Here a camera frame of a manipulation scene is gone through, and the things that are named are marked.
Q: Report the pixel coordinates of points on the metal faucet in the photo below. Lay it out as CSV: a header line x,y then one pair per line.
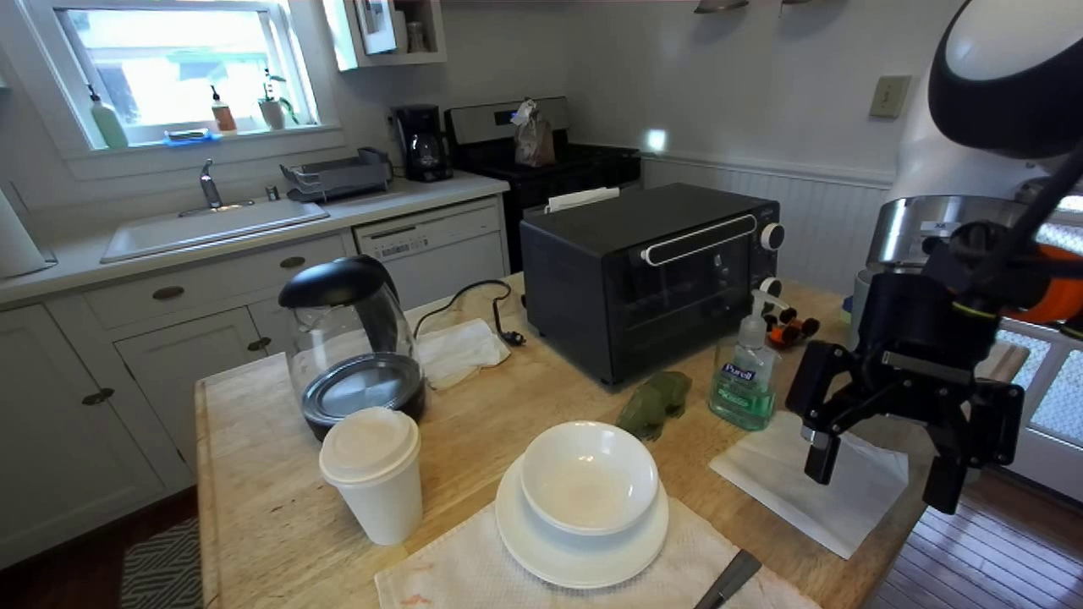
x,y
207,187

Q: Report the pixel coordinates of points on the stained white cloth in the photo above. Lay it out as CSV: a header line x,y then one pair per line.
x,y
475,578

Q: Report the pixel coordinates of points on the black toaster oven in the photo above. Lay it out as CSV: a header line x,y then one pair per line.
x,y
632,283

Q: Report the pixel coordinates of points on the blue dish sponge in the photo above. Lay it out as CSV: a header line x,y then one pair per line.
x,y
187,137

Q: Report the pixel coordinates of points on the white glass pane door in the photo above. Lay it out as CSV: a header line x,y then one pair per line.
x,y
1053,452

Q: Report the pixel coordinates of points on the glass electric kettle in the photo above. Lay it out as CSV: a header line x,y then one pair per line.
x,y
349,339

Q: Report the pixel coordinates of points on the white wall shelf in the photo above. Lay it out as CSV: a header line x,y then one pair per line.
x,y
377,29

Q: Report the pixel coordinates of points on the black steel stove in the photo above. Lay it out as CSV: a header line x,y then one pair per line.
x,y
563,172

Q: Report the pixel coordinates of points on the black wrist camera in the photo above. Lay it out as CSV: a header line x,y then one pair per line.
x,y
982,259

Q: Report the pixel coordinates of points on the green soap bottle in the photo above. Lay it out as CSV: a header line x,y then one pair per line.
x,y
111,126

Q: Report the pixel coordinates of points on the white paper napkin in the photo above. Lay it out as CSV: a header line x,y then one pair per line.
x,y
756,477

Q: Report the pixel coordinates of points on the black coffee maker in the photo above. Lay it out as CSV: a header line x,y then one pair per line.
x,y
426,147

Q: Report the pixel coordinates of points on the brown paper bag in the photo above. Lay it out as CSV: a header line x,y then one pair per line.
x,y
532,139

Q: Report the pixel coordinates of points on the clear spray bottle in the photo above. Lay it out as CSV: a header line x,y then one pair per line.
x,y
271,105

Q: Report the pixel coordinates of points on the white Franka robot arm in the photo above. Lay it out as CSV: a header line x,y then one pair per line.
x,y
937,156

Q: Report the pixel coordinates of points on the white ceramic bowl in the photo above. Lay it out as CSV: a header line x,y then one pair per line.
x,y
588,477

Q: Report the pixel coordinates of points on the beige light switch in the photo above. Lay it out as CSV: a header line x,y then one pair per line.
x,y
887,95

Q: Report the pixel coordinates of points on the orange toy car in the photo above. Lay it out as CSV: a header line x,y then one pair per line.
x,y
791,330

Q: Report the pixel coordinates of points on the white kitchen sink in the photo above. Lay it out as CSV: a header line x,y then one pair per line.
x,y
215,227

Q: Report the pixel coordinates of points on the red bottle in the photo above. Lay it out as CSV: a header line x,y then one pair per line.
x,y
220,112

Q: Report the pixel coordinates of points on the white ceramic plate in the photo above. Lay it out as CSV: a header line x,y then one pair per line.
x,y
588,567

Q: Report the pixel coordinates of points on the white counter cabinet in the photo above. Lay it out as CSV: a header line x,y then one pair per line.
x,y
170,361

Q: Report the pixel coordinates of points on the kitchen window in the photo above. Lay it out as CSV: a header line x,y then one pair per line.
x,y
182,68

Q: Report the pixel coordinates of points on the green scrubbing cloth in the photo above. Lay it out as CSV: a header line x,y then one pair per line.
x,y
654,400

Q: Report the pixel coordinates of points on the white lidded paper cup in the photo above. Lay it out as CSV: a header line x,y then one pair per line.
x,y
377,486

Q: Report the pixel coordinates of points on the grey dish rack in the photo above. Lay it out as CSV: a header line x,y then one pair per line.
x,y
337,179

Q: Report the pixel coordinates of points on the green hand soap dispenser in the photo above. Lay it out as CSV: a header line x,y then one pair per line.
x,y
742,391

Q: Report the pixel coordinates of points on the grey floor rug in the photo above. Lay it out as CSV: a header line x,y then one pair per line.
x,y
163,570

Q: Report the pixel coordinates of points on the small white cloth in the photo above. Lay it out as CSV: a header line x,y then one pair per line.
x,y
460,352

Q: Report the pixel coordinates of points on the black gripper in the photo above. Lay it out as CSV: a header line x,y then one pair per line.
x,y
926,327

